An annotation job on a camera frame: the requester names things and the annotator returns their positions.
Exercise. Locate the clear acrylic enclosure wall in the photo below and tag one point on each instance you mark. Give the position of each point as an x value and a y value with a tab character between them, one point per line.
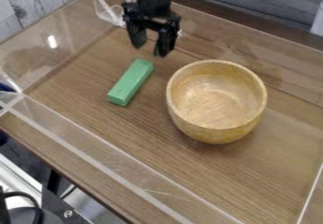
122	153

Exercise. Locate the green rectangular block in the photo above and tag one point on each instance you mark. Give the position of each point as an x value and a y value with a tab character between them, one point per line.
129	82

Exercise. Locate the blue object left edge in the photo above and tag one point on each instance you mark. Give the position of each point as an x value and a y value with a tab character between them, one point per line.
5	88

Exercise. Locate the brown wooden bowl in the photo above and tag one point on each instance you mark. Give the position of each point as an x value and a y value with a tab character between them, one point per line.
216	100

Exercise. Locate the black table leg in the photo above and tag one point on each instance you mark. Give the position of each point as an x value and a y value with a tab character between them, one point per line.
53	182

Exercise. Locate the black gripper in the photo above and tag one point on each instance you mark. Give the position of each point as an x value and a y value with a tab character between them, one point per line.
152	14

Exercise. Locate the black metal bracket with screw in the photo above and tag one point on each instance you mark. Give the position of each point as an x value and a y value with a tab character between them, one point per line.
57	212

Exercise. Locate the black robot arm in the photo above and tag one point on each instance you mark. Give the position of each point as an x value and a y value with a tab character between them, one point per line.
153	15

